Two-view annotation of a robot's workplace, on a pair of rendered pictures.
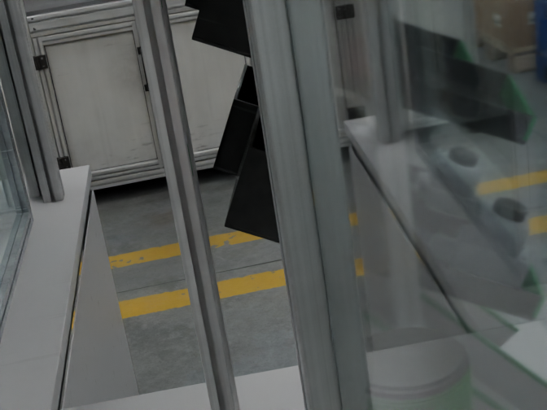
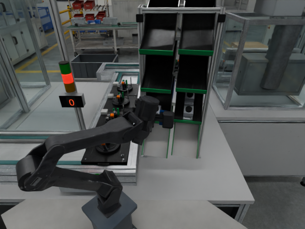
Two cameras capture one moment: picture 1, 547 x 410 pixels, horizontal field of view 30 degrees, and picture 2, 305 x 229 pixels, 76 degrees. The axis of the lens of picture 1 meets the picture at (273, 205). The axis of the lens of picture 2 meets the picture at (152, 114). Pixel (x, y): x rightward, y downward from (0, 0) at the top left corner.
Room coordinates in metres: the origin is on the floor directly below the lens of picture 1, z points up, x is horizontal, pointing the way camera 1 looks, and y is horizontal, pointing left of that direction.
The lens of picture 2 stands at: (0.86, -0.97, 1.73)
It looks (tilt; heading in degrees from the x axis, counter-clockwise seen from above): 33 degrees down; 94
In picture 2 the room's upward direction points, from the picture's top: straight up
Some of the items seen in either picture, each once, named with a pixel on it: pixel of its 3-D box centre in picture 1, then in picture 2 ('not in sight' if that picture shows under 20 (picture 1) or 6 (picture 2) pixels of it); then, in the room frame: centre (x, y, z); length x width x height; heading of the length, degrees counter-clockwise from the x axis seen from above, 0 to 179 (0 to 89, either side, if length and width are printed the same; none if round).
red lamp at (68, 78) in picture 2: not in sight; (67, 77); (0.36, -0.05, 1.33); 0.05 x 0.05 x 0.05
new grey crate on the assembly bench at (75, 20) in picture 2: not in sight; (78, 21); (-1.72, 5.08, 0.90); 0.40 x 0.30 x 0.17; 98
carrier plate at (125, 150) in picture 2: not in sight; (108, 147); (0.55, -0.15, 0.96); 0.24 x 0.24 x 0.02; 4
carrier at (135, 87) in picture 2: not in sight; (124, 84); (0.51, 0.59, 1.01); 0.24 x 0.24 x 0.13; 4
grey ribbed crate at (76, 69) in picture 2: not in sight; (95, 65); (-0.19, 1.85, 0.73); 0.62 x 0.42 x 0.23; 4
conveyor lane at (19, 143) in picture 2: not in sight; (60, 150); (0.25, -0.15, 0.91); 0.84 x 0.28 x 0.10; 4
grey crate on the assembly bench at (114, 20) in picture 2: not in sight; (110, 21); (-0.80, 5.23, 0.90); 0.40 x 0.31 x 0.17; 6
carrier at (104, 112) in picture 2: not in sight; (115, 115); (0.54, 0.10, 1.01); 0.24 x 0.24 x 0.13; 4
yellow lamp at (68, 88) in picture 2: not in sight; (69, 86); (0.36, -0.05, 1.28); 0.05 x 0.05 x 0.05
